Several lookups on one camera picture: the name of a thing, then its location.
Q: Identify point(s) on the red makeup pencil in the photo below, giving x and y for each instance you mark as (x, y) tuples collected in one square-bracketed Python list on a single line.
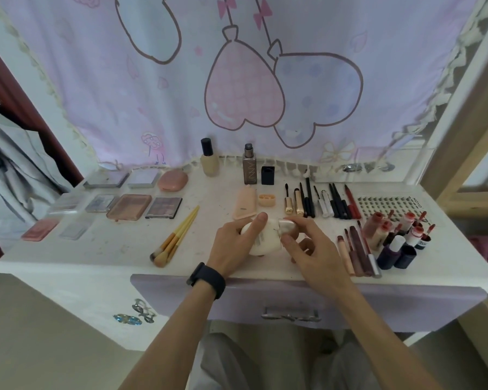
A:
[(351, 199)]

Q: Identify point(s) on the wooden bed frame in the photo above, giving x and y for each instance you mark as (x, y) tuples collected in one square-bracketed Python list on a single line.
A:
[(459, 158)]

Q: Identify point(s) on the dark pencil pink tip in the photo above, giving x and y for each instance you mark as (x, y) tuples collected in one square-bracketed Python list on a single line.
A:
[(343, 209)]

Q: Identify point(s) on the brown blush palette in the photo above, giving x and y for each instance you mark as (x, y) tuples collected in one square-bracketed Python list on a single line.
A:
[(129, 207)]

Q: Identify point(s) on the person's right forearm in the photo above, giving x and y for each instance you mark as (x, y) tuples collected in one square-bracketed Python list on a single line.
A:
[(382, 345)]

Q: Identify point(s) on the small pale tube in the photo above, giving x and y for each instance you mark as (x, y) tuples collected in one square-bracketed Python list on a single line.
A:
[(415, 236)]

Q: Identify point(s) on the pink cartoon cloth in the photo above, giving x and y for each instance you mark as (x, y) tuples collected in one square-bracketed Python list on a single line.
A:
[(85, 97)]

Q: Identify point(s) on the red pencil cap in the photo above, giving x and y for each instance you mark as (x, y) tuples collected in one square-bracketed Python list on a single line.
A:
[(357, 213)]

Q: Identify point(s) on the false eyelash tray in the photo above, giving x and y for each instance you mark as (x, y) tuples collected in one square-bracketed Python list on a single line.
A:
[(390, 203)]

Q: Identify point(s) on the gold cap mascara wand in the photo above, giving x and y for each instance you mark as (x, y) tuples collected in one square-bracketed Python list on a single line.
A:
[(287, 205)]

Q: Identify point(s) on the pink rounded compact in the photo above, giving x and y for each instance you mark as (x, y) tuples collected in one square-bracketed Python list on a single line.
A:
[(173, 180)]

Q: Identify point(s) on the white round pump bottle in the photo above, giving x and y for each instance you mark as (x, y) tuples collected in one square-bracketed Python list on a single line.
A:
[(268, 243)]

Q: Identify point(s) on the dark square foundation bottle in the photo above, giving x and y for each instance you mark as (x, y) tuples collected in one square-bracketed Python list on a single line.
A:
[(249, 172)]

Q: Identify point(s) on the person's left hand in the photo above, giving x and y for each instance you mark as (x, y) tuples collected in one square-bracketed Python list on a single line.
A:
[(232, 247)]

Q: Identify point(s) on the red applicator wand silver cap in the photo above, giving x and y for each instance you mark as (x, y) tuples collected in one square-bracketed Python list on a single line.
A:
[(375, 268)]

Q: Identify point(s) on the long black makeup pencil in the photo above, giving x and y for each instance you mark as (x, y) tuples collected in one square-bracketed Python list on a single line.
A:
[(310, 203)]

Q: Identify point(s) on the black square bottle cap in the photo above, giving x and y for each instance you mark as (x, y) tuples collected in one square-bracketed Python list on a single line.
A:
[(268, 175)]

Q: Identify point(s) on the clear square palette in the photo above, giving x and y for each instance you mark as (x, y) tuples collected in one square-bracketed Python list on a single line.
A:
[(76, 229)]

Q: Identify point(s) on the white dressing table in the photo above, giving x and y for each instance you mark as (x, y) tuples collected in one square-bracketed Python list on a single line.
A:
[(85, 255)]

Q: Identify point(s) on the clear dome bottle cap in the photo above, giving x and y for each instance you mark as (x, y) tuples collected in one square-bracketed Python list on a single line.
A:
[(286, 226)]

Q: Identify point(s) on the white hanging garment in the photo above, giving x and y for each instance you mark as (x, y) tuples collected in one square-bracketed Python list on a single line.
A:
[(12, 186)]

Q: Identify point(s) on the beige tube black cap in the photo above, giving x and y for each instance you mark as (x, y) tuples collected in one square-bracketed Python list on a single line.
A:
[(380, 237)]

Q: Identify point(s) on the purple drawer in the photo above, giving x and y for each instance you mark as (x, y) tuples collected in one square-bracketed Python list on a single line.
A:
[(166, 296)]

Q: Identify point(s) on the black smartwatch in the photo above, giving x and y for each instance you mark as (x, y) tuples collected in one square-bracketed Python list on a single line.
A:
[(207, 280)]

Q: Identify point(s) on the silver square palette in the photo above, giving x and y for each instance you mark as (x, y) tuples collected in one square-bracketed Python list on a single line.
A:
[(101, 203)]

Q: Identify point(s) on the silver oval metal fitting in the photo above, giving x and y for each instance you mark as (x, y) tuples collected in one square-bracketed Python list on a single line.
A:
[(351, 167), (385, 166)]

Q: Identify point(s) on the small grey square palette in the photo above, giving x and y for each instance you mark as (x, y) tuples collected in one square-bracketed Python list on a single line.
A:
[(143, 178)]

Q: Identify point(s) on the short black makeup pencil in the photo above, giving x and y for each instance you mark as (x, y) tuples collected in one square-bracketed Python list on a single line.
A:
[(334, 205)]

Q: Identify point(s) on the peach pump bottle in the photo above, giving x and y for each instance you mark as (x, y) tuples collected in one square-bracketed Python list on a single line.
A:
[(245, 203)]

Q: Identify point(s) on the dark red wooden door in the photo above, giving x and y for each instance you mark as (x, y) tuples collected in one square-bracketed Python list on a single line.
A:
[(24, 113)]

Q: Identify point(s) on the person's left forearm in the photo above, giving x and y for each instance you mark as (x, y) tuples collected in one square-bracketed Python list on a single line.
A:
[(166, 345)]

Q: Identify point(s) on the pink concealer tube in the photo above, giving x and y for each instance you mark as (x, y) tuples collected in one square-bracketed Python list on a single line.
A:
[(345, 259)]

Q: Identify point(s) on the person's right hand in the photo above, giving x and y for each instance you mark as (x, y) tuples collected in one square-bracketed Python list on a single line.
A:
[(321, 268)]

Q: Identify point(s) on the blue shiny cabinet sticker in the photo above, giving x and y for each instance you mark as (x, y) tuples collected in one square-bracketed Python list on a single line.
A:
[(128, 320)]

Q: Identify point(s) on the small orange sponge holder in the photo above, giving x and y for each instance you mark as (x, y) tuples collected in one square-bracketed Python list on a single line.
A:
[(267, 201)]

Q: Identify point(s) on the beige cap lip wand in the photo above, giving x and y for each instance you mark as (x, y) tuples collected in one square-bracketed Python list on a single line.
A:
[(356, 266)]

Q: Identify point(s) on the pink blush compact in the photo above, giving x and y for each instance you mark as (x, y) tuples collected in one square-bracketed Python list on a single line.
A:
[(40, 230)]

